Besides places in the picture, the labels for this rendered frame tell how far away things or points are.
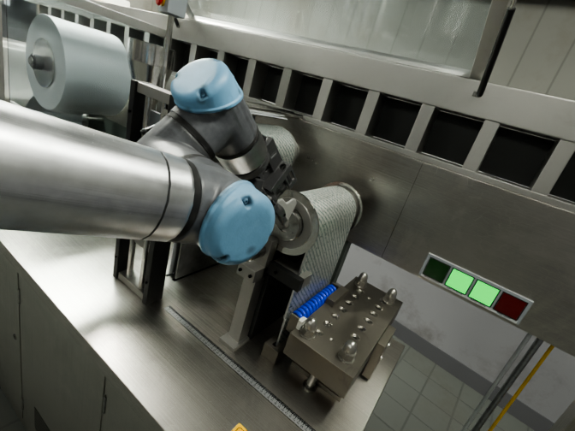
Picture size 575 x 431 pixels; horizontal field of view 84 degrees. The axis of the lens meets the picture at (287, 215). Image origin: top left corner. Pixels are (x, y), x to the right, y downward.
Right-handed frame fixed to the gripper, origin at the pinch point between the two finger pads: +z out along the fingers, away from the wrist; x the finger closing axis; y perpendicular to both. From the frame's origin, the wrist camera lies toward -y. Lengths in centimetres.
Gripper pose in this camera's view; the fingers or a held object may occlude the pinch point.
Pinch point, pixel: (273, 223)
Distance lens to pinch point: 66.3
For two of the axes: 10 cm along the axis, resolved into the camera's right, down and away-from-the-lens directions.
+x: -7.9, -4.1, 4.5
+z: 2.4, 4.5, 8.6
